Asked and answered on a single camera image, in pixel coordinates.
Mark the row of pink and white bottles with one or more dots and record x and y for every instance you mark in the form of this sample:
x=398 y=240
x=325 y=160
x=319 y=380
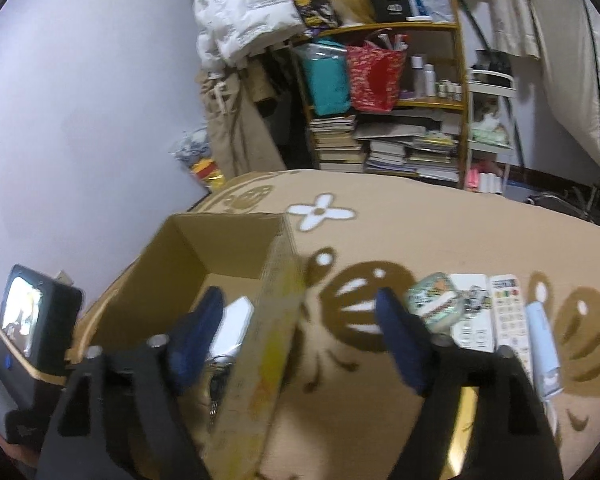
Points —
x=487 y=180

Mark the stack of books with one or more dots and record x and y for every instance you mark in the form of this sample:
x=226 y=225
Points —
x=337 y=145

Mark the white puffer jacket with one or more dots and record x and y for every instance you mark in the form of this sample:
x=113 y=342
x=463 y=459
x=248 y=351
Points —
x=245 y=5

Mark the white trolley cart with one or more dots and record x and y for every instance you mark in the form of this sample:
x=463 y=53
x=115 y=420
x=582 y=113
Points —
x=490 y=80

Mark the white wall socket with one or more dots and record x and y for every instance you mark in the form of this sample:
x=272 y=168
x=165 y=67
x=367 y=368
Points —
x=64 y=277

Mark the row of small cosmetic bottles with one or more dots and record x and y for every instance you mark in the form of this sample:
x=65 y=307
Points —
x=427 y=80

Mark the blonde wig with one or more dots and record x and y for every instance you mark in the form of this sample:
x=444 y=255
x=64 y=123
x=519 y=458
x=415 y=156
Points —
x=352 y=0

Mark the brown cardboard box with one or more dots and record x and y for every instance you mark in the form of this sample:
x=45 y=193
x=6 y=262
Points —
x=220 y=245

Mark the teal bag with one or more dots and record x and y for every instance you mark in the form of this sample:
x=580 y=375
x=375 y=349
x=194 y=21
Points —
x=325 y=80

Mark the plain white remote control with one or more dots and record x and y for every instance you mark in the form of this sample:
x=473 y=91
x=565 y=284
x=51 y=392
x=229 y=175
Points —
x=475 y=332

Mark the black chair base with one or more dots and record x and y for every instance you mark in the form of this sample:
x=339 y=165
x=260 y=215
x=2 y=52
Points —
x=580 y=205

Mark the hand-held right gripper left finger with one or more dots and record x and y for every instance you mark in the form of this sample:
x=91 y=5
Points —
x=195 y=340

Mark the black box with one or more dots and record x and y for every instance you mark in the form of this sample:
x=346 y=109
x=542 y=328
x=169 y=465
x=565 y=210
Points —
x=390 y=2

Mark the green earbud case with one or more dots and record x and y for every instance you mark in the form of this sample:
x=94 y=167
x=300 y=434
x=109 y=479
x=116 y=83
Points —
x=435 y=300

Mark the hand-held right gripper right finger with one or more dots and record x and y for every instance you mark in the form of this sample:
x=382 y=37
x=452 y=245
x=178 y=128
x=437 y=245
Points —
x=400 y=340

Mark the white remote with coloured buttons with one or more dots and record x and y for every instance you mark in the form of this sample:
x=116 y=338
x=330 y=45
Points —
x=510 y=310

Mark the bag of plush toys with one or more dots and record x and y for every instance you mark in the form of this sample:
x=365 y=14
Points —
x=200 y=160

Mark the beige patterned blanket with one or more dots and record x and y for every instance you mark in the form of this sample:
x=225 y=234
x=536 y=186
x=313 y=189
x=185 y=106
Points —
x=430 y=230

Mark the beige coat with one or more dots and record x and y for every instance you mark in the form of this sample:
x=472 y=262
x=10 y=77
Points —
x=240 y=130

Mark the wooden shelf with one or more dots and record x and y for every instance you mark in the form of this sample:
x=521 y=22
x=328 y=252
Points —
x=457 y=85

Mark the light blue lint remover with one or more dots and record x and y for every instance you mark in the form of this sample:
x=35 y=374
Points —
x=542 y=340

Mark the white charger block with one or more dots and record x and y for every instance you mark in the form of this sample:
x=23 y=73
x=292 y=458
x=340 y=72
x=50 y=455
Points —
x=235 y=325

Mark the bunch of keys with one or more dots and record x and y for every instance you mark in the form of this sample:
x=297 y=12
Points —
x=220 y=385

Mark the red gift bag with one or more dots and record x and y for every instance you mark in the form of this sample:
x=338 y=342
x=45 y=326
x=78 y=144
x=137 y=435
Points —
x=375 y=80

